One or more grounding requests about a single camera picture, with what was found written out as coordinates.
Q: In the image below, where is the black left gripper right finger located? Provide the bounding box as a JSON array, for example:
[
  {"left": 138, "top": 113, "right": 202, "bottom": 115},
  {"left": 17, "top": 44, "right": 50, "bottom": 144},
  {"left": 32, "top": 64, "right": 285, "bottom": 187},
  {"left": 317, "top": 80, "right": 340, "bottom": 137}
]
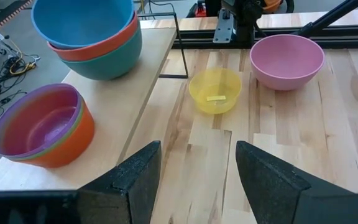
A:
[{"left": 235, "top": 140, "right": 354, "bottom": 224}]

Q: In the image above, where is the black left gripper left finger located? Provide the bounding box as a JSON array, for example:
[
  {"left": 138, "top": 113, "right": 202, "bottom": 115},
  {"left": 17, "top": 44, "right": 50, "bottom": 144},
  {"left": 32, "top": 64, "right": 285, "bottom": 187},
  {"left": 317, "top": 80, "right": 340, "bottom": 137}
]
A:
[{"left": 78, "top": 140, "right": 162, "bottom": 224}]

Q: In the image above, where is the small orange plastic bowl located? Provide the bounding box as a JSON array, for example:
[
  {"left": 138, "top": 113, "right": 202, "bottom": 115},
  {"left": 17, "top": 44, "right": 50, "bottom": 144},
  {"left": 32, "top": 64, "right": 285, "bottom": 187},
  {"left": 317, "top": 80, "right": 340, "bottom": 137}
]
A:
[{"left": 16, "top": 100, "right": 96, "bottom": 169}]

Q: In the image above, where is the small purple plastic bowl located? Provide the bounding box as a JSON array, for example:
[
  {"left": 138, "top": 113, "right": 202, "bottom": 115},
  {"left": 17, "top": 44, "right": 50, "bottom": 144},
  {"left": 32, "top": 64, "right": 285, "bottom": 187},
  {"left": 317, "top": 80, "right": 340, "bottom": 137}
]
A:
[{"left": 0, "top": 83, "right": 84, "bottom": 160}]

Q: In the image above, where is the small yellow plastic bowl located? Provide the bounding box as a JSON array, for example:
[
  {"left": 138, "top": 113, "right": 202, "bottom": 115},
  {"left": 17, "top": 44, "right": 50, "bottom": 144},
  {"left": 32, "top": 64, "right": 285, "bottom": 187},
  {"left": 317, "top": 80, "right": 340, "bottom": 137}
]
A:
[{"left": 188, "top": 67, "right": 243, "bottom": 115}]

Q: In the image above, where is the large teal bowl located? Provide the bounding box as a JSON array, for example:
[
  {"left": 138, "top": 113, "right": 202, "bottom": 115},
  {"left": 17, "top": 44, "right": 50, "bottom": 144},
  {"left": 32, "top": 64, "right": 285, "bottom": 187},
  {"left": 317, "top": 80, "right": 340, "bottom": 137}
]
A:
[{"left": 61, "top": 21, "right": 144, "bottom": 82}]

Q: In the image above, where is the large pink bowl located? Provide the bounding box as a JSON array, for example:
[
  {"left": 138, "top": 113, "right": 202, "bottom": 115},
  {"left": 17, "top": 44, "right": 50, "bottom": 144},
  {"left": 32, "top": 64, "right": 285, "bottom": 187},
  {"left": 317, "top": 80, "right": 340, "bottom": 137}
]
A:
[{"left": 249, "top": 34, "right": 326, "bottom": 91}]

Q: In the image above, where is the large coral red bowl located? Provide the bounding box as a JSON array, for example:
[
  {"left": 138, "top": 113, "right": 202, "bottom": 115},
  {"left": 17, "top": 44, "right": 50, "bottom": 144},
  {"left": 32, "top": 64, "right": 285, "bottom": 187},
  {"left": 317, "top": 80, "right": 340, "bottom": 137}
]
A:
[{"left": 47, "top": 12, "right": 140, "bottom": 62}]

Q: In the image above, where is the large blue bowl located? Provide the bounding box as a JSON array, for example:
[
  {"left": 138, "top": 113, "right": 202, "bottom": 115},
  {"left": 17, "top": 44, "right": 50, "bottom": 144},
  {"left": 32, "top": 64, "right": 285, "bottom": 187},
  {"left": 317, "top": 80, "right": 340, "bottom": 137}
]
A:
[{"left": 30, "top": 0, "right": 135, "bottom": 50}]

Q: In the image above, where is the wooden shelf with black legs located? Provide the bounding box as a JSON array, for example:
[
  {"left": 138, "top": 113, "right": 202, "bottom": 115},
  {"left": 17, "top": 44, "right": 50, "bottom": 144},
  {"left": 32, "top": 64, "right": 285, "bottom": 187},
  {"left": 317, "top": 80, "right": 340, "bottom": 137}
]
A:
[{"left": 0, "top": 12, "right": 190, "bottom": 192}]

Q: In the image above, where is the orange round machine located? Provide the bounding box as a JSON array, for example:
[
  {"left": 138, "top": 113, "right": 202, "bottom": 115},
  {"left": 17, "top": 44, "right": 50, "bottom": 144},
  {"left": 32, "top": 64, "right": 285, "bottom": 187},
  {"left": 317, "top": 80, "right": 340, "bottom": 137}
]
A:
[{"left": 260, "top": 0, "right": 295, "bottom": 15}]

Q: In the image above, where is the small red machine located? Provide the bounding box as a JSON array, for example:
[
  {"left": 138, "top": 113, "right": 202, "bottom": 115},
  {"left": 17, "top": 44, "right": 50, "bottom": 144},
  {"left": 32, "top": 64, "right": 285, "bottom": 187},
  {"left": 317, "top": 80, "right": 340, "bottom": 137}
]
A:
[{"left": 193, "top": 0, "right": 208, "bottom": 18}]

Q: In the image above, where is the yellow black hazard strip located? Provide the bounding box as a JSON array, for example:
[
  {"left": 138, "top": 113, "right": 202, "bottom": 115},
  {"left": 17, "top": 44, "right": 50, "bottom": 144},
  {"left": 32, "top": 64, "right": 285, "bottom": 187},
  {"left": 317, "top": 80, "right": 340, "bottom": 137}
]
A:
[{"left": 0, "top": 0, "right": 34, "bottom": 29}]

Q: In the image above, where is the yellow floor cable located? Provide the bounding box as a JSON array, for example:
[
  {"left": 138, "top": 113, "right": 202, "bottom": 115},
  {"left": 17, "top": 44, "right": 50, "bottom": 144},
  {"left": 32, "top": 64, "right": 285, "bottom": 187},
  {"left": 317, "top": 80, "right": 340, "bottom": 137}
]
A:
[{"left": 9, "top": 40, "right": 37, "bottom": 76}]

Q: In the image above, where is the black aluminium table frame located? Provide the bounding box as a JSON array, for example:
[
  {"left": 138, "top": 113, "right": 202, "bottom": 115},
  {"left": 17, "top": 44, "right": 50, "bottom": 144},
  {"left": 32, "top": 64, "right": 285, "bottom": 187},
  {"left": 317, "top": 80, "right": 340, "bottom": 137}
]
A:
[{"left": 140, "top": 0, "right": 358, "bottom": 50}]

